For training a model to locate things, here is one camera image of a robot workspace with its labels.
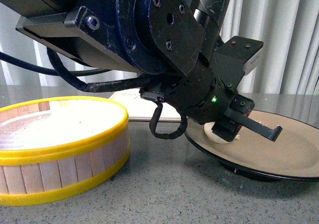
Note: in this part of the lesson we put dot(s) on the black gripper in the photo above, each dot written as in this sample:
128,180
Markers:
203,97

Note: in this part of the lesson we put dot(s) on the white steamed bun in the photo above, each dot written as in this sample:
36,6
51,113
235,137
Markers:
212,136

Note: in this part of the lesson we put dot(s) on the black rimmed beige plate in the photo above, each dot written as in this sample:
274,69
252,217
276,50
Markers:
293,156

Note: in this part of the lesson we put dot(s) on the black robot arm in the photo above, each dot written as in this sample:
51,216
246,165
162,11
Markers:
170,49

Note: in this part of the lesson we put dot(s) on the white plastic tray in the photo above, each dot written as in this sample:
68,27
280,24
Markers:
143,110

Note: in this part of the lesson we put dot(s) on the grey pleated curtain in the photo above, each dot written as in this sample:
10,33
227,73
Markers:
288,28

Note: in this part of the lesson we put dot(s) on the white mesh steamer liner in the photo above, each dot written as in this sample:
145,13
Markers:
52,128

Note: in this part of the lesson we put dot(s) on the yellow rimmed bamboo steamer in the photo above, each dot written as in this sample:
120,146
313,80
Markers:
43,175

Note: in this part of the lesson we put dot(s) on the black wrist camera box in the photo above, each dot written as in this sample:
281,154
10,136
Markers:
235,59

